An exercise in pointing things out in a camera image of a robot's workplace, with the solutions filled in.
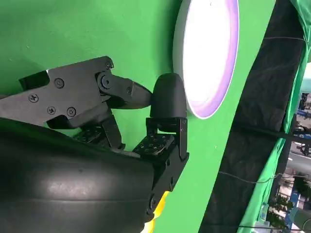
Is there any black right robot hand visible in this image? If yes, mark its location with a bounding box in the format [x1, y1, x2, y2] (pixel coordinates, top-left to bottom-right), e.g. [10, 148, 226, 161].
[0, 55, 190, 233]

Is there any orange and white bread roll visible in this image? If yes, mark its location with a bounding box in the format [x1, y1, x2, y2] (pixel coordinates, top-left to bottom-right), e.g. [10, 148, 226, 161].
[143, 190, 170, 233]

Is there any green table cloth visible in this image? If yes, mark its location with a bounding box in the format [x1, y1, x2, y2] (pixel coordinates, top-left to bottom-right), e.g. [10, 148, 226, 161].
[0, 0, 276, 233]

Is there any lilac plate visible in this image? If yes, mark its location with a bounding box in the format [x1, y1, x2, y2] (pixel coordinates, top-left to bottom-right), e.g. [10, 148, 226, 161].
[172, 0, 240, 120]

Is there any green backdrop cloth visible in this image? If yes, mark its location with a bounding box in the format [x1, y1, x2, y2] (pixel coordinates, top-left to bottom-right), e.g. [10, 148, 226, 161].
[239, 0, 311, 233]

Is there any black backdrop curtain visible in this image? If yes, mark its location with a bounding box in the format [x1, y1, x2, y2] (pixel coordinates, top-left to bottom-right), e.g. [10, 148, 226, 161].
[199, 0, 307, 233]

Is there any thin grey cable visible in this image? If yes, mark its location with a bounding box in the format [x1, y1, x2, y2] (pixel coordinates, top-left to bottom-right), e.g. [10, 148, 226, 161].
[218, 171, 279, 184]
[263, 36, 308, 43]

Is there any black hanging cable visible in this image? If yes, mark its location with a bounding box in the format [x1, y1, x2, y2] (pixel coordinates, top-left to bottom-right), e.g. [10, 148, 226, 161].
[233, 126, 311, 142]

